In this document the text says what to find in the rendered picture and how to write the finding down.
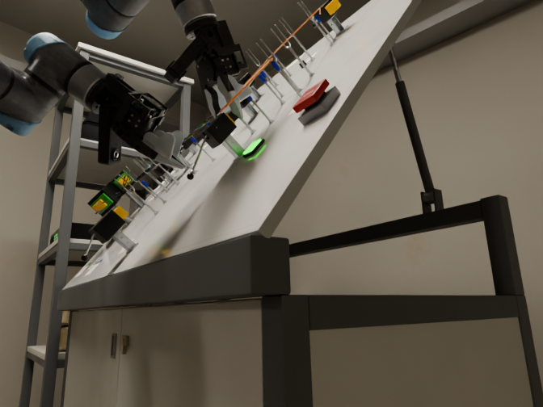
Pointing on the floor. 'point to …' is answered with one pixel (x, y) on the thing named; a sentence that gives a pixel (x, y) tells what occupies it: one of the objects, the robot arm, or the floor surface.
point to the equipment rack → (136, 74)
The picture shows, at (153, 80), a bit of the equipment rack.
